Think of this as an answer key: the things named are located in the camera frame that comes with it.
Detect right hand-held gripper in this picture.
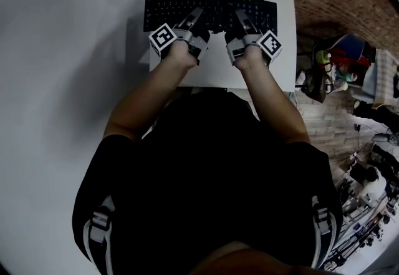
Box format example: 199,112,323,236
224,8,284,67

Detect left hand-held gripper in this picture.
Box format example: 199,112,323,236
148,6,211,66

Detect black keyboard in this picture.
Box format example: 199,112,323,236
143,0,278,35

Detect person's right forearm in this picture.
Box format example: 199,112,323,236
233,46,312,145

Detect person's left forearm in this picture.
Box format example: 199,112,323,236
102,41,200,144

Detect white desk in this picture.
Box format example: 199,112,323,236
148,0,297,92

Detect green plush toy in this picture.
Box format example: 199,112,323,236
315,50,332,64

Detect black bag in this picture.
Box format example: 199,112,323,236
302,67,329,104

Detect blue and red chair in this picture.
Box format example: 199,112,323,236
313,32,377,82

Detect checkered cloth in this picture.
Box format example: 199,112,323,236
363,48,399,107

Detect person's black shirt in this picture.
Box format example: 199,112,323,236
72,91,344,275

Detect grey harness strap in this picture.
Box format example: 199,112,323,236
82,195,117,269
310,195,340,268

